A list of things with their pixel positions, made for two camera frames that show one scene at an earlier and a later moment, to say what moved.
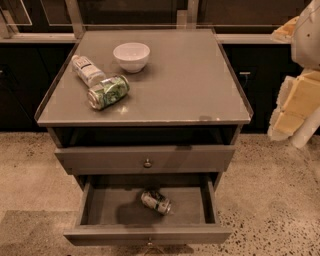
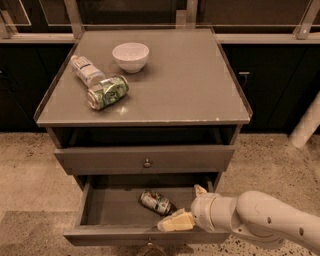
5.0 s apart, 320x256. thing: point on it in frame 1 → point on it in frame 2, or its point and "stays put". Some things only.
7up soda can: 156,201 stays put
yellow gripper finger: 285,32 → 199,191
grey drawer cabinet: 148,119 stays put
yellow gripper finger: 298,96 → 182,220
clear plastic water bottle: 90,74 stays put
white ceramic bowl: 131,56 stays put
